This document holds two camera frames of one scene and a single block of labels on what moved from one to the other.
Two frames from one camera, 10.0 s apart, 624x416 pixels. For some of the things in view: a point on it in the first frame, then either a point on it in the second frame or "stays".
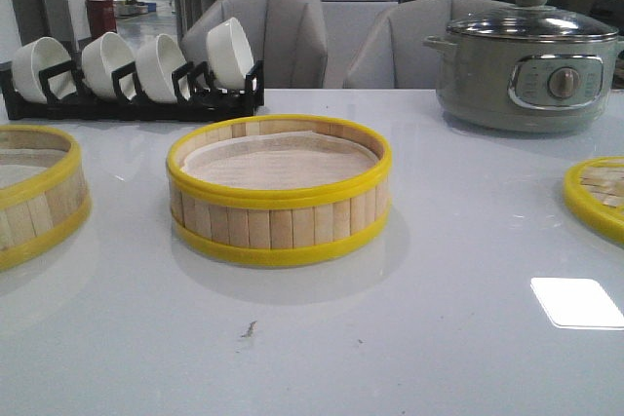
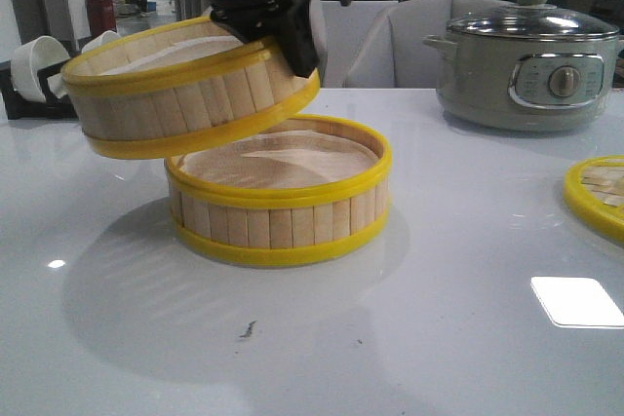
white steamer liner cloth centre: [283, 160] stays
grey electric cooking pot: [522, 87] stays
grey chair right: [389, 50] stays
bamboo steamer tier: [45, 199] → [177, 82]
